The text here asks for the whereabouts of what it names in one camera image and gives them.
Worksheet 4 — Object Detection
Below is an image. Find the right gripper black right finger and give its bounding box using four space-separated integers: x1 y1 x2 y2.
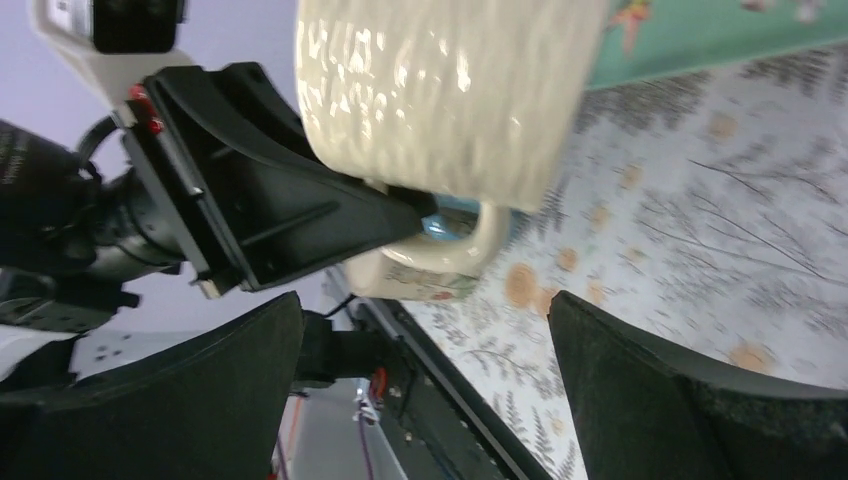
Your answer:
549 291 847 479

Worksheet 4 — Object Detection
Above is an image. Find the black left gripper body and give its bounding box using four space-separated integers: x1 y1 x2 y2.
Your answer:
1 119 184 332

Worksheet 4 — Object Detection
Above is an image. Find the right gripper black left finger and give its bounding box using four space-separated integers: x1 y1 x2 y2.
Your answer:
1 292 304 479

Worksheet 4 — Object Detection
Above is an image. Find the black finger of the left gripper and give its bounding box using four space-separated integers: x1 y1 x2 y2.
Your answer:
123 62 436 298

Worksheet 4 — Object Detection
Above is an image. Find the beige cartoon print mug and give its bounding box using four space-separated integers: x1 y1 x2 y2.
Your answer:
343 252 479 302

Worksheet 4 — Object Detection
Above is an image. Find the blue butterfly mug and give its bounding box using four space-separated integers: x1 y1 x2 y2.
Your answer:
422 195 479 241

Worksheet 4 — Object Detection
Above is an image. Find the cream yellow mug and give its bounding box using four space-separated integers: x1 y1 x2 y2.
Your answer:
295 0 609 275

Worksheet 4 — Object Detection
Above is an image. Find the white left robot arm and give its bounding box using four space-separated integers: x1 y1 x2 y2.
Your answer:
1 63 436 381

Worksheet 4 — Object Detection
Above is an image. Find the floral tablecloth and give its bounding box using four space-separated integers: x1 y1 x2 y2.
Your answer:
406 45 847 479

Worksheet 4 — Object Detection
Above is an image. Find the green floral bird tray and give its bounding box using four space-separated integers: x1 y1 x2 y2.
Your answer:
588 0 847 90

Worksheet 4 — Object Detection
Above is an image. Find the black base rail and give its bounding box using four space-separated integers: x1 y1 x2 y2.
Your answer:
292 299 549 480

